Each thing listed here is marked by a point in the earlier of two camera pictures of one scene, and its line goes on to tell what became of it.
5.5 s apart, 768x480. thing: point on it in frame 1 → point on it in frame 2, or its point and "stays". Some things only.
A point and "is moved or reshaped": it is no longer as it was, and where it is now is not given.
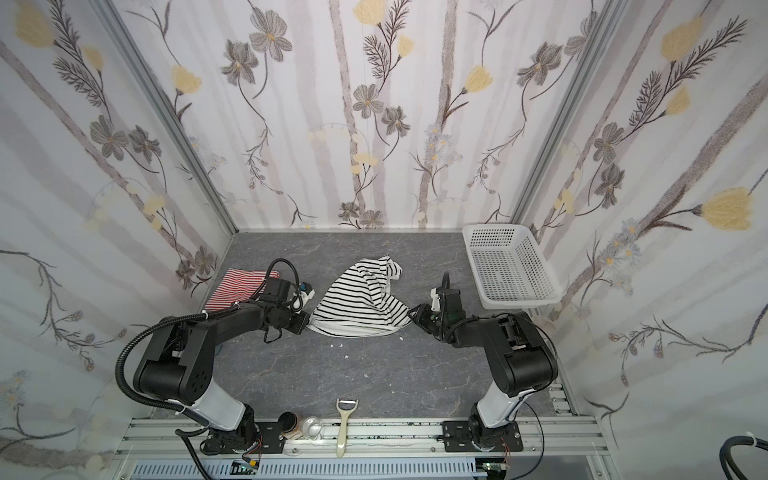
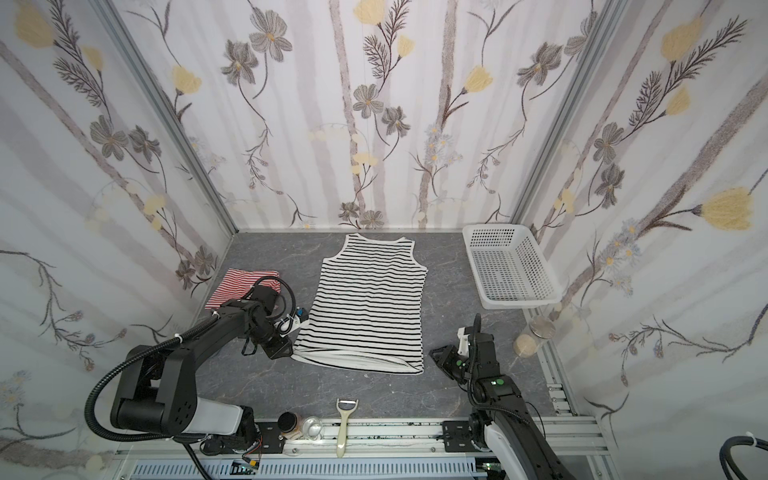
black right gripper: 426,318 → 450,361
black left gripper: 298,321 → 279,344
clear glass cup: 312,428 stays
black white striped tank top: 359,303 is moved or reshaped
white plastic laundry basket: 509,267 stays
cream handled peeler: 345,407 stays
